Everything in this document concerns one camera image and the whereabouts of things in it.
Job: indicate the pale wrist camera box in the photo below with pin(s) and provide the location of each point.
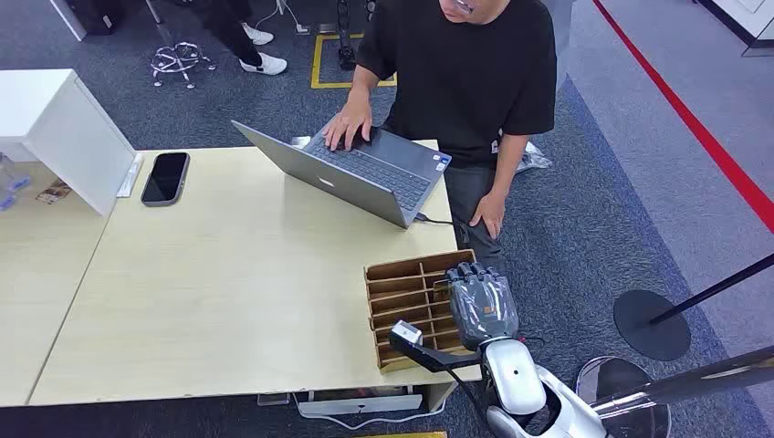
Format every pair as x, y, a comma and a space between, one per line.
407, 332

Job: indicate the small silver device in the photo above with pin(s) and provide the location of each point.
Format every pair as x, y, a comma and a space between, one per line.
300, 142

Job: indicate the metal floor socket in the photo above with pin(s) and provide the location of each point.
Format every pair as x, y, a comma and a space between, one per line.
273, 399

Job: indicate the person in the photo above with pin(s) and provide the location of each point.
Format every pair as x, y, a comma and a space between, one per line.
233, 30
459, 72

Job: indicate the white cabinet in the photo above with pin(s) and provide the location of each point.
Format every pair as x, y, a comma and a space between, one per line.
66, 133

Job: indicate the white furniture unit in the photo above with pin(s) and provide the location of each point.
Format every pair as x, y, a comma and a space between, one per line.
744, 18

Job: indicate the black robot legs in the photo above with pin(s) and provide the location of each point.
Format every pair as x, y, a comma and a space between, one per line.
346, 42

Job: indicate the grey laptop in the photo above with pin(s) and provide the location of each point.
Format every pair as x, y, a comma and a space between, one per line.
338, 175

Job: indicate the clear plastic bag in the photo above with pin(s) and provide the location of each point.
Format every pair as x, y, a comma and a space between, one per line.
533, 158

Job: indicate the person's right forearm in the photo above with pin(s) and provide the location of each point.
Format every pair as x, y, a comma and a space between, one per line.
363, 87

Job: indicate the person's right hand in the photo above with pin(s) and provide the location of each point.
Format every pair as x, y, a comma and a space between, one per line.
349, 121

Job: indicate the person's left forearm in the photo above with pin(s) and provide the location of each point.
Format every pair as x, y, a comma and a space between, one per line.
511, 163

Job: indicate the chrome stool base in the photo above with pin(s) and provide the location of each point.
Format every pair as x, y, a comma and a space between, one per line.
178, 59

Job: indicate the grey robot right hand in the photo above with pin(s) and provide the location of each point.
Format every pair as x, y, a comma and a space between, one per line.
484, 308

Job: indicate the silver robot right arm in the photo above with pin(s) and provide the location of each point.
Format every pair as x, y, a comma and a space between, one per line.
514, 378

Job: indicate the black stanchion base disc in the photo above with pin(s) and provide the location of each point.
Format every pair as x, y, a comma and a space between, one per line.
644, 329

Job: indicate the printed leaflet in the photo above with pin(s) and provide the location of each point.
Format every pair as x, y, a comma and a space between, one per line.
54, 191

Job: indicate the black camera bracket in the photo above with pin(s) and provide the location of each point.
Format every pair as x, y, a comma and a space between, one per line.
435, 359

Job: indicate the clear water bottle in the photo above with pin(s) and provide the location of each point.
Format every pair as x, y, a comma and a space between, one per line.
9, 175

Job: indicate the black stanchion pole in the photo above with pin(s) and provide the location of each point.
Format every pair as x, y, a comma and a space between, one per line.
713, 289

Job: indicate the cardboard divider box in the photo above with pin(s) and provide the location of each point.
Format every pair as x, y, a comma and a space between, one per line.
399, 290

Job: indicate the white paper pack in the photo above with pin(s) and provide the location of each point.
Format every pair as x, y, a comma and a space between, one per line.
130, 175

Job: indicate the white tray box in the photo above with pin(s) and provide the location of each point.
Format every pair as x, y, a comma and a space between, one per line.
360, 405

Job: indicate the chrome stanchion base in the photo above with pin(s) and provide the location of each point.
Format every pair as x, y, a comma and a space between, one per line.
604, 378

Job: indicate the person's left hand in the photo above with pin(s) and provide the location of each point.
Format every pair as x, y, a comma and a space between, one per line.
488, 211

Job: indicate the chrome stanchion pole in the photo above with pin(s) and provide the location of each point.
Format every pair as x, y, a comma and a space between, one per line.
695, 381

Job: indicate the black case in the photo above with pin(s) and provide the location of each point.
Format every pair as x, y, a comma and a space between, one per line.
97, 13

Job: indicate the black smartphone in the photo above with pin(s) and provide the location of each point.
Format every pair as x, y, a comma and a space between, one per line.
164, 178

